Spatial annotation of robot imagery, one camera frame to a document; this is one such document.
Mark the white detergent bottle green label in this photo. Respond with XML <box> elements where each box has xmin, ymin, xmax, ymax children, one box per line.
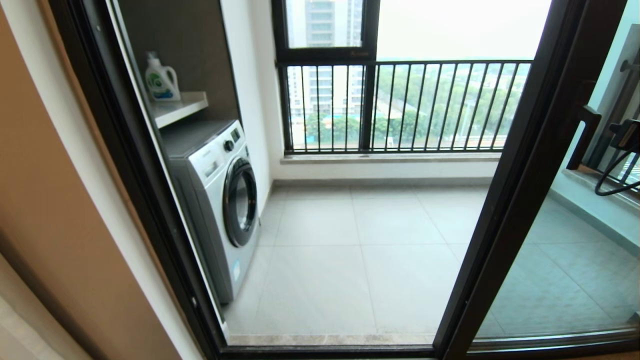
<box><xmin>145</xmin><ymin>50</ymin><xmax>182</xmax><ymax>102</ymax></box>

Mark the long grey stone window sill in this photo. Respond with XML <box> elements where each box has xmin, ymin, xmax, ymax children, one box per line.
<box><xmin>280</xmin><ymin>152</ymin><xmax>502</xmax><ymax>165</ymax></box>

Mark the white wall shelf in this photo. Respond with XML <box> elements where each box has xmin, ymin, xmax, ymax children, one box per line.
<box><xmin>152</xmin><ymin>91</ymin><xmax>209</xmax><ymax>129</ymax></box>

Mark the short grey stone side sill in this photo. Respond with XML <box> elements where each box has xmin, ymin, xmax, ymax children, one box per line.
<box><xmin>562</xmin><ymin>167</ymin><xmax>640</xmax><ymax>213</ymax></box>

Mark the white front-load washing machine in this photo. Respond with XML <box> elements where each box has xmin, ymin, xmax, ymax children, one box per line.
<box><xmin>161</xmin><ymin>119</ymin><xmax>261</xmax><ymax>305</ymax></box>

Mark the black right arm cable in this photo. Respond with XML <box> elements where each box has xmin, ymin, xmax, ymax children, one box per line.
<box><xmin>594</xmin><ymin>150</ymin><xmax>640</xmax><ymax>197</ymax></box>

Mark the dark brown sliding glass door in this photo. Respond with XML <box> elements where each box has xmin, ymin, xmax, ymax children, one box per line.
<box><xmin>434</xmin><ymin>0</ymin><xmax>640</xmax><ymax>360</ymax></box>

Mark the dark door handle lever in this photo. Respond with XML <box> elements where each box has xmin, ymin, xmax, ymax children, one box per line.
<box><xmin>566</xmin><ymin>106</ymin><xmax>603</xmax><ymax>172</ymax></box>

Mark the long black balcony railing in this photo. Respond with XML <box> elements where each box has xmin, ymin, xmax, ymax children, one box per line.
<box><xmin>277</xmin><ymin>60</ymin><xmax>533</xmax><ymax>154</ymax></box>

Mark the dark window frame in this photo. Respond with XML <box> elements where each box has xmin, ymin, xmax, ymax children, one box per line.
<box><xmin>272</xmin><ymin>0</ymin><xmax>381</xmax><ymax>154</ymax></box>

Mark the dark brown fixed glass panel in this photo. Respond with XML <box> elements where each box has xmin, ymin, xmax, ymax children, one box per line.
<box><xmin>470</xmin><ymin>0</ymin><xmax>640</xmax><ymax>351</ymax></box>

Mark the black-framed balcony doorway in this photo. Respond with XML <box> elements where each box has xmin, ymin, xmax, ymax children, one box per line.
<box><xmin>50</xmin><ymin>0</ymin><xmax>438</xmax><ymax>360</ymax></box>

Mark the short black side railing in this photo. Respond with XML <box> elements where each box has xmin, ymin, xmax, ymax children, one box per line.
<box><xmin>575</xmin><ymin>59</ymin><xmax>640</xmax><ymax>201</ymax></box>

